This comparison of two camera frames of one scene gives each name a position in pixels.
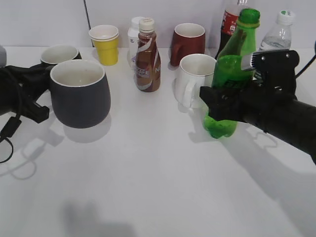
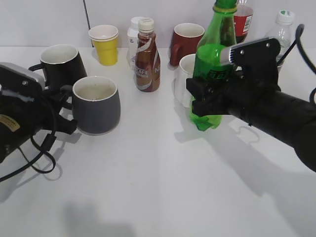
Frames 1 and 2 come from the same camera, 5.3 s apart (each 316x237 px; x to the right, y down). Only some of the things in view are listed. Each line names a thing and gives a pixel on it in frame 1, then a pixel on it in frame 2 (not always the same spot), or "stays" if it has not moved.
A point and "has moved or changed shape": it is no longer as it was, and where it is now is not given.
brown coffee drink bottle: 147,68 stays
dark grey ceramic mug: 80,93 has moved or changed shape
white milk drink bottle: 133,32 stays
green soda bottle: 227,68 to 219,31
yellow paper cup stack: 106,39 stays
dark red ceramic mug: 188,39 stays
